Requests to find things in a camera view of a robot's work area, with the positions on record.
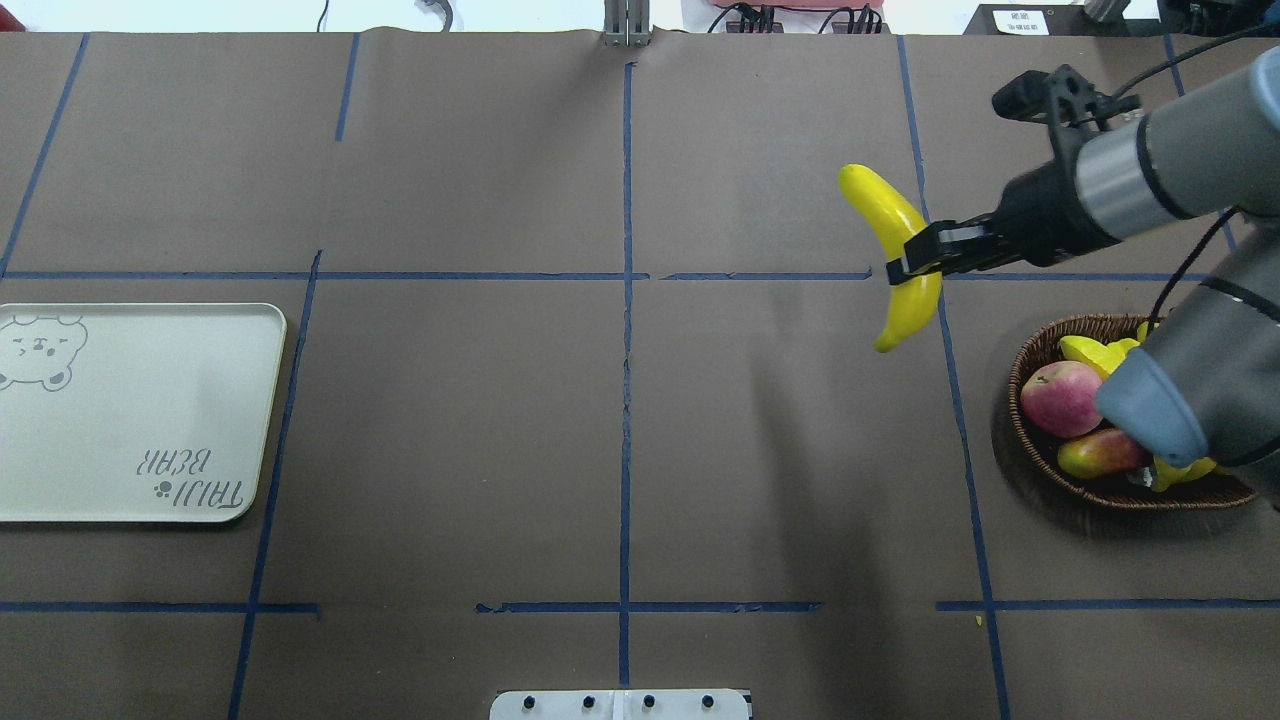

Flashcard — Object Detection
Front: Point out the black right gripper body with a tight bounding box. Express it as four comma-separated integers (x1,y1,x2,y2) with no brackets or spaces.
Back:
960,161,1120,272

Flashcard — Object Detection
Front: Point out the grey aluminium post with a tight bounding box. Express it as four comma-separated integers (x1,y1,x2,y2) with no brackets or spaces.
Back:
602,0,653,47

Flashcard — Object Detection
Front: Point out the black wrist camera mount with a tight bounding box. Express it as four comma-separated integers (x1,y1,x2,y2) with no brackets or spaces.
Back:
991,65,1142,131

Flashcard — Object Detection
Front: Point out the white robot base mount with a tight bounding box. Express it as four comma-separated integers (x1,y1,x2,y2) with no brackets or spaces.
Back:
488,688,755,719

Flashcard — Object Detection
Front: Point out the red apple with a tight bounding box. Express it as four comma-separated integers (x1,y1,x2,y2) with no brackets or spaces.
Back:
1018,360,1103,439

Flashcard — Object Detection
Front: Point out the cream bear-print tray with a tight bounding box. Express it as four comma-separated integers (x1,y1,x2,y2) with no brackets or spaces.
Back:
1,304,287,524

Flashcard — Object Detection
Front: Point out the yellow banana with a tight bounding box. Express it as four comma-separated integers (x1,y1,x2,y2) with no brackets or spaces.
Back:
1059,334,1140,380
837,164,943,354

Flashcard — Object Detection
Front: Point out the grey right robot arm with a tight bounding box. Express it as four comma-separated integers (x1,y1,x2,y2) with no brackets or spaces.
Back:
886,49,1279,503

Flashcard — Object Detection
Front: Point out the red-green mango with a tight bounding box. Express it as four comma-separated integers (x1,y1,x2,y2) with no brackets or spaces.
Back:
1056,428,1153,480

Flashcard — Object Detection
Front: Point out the brown wicker basket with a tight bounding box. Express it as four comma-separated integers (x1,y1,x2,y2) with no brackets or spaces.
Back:
993,314,1260,512

